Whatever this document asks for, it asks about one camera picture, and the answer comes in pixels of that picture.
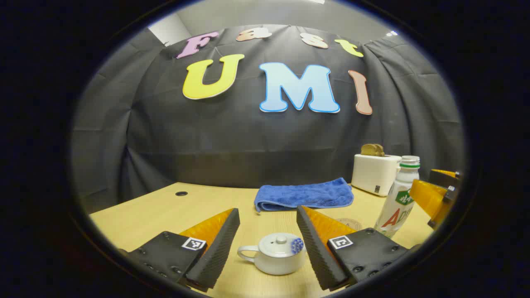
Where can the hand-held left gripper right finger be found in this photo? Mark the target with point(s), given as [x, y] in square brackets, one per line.
[314, 252]

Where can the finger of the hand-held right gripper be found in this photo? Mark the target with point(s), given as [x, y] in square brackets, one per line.
[445, 177]
[432, 200]

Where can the toasted bread slice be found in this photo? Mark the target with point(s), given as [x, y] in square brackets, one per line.
[381, 150]
[368, 150]

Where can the white water bottle green label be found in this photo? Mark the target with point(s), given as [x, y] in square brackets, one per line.
[397, 203]

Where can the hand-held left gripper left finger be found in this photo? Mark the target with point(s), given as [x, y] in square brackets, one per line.
[215, 252]

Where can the black backdrop cloth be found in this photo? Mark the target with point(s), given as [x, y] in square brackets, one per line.
[248, 136]

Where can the round wooden coaster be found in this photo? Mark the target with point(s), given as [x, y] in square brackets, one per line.
[352, 224]

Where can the white toaster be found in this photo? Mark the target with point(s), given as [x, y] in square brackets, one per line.
[372, 174]

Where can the blue towel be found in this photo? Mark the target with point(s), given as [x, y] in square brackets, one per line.
[304, 194]

